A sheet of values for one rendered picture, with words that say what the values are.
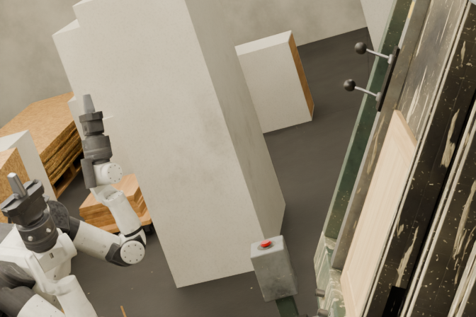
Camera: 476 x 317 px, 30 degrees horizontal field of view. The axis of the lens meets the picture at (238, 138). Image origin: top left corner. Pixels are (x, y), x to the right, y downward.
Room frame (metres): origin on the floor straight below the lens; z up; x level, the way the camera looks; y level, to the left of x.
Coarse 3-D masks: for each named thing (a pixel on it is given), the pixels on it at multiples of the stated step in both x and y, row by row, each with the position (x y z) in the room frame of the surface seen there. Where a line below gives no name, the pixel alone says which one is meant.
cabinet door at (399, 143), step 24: (384, 144) 2.47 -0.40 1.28; (408, 144) 2.19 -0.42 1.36; (384, 168) 2.39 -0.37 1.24; (384, 192) 2.30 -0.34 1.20; (360, 216) 2.50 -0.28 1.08; (384, 216) 2.22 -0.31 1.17; (360, 240) 2.41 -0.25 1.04; (384, 240) 2.14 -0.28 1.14; (360, 264) 2.32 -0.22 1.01; (360, 288) 2.23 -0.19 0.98; (360, 312) 2.15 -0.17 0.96
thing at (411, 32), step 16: (416, 0) 2.53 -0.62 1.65; (416, 16) 2.53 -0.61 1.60; (416, 32) 2.53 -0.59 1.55; (400, 48) 2.54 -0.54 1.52; (400, 64) 2.54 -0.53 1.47; (400, 80) 2.54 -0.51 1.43; (384, 112) 2.55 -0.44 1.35; (384, 128) 2.55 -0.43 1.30; (368, 144) 2.58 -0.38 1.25; (368, 160) 2.56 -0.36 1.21; (368, 176) 2.56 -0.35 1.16; (352, 192) 2.61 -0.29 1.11; (352, 208) 2.57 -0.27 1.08; (352, 224) 2.57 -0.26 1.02; (352, 240) 2.58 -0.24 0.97; (336, 256) 2.58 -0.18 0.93
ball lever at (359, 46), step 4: (356, 44) 2.63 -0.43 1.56; (360, 44) 2.62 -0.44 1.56; (364, 44) 2.62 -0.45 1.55; (356, 48) 2.62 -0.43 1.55; (360, 48) 2.61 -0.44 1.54; (364, 48) 2.61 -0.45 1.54; (356, 52) 2.63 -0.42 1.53; (360, 52) 2.61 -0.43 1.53; (364, 52) 2.62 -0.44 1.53; (368, 52) 2.61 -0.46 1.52; (372, 52) 2.60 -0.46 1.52; (376, 52) 2.60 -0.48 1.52; (380, 56) 2.59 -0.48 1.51; (384, 56) 2.58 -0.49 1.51; (392, 56) 2.56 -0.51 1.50; (388, 60) 2.57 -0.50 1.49
